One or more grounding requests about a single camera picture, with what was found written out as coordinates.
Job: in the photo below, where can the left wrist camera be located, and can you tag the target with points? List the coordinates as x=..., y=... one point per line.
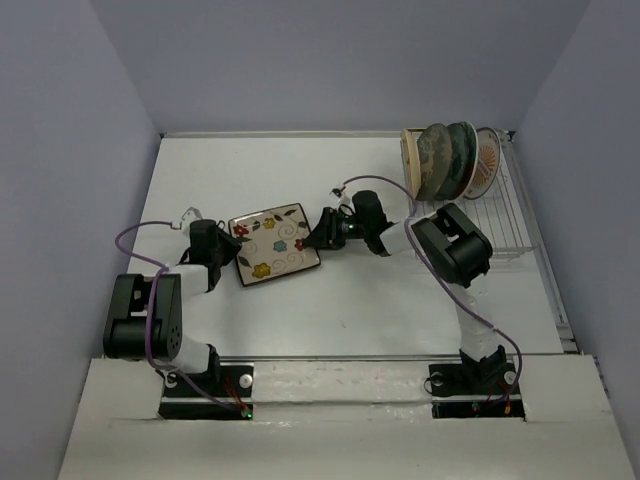
x=191, y=214

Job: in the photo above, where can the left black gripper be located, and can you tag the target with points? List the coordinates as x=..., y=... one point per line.
x=233, y=245

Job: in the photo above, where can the dark blue blossom plate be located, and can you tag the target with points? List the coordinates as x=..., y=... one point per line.
x=450, y=186

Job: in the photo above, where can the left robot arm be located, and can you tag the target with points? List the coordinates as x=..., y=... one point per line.
x=145, y=315

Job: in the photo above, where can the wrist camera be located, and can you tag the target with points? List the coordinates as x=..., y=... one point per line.
x=191, y=214
x=339, y=194

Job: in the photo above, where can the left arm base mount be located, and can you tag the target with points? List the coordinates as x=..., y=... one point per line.
x=229, y=399

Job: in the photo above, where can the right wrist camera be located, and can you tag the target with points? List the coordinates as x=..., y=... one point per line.
x=339, y=194

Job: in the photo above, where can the metal wire dish rack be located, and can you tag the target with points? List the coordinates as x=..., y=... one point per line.
x=496, y=213

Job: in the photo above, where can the white orange sunburst round plate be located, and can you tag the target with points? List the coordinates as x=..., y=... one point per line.
x=488, y=163

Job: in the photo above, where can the teal and red round plate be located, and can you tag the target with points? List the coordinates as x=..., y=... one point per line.
x=472, y=143

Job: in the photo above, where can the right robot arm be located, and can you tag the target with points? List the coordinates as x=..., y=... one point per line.
x=454, y=251

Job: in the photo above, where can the grey deer round plate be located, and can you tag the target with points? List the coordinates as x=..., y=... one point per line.
x=435, y=156

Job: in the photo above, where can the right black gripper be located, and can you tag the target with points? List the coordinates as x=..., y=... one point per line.
x=325, y=234

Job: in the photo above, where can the cream bird plate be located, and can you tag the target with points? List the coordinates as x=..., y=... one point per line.
x=411, y=161

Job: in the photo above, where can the square cream flower plate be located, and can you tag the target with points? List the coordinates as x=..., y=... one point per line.
x=272, y=244

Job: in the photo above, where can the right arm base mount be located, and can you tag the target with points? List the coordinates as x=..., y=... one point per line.
x=454, y=397

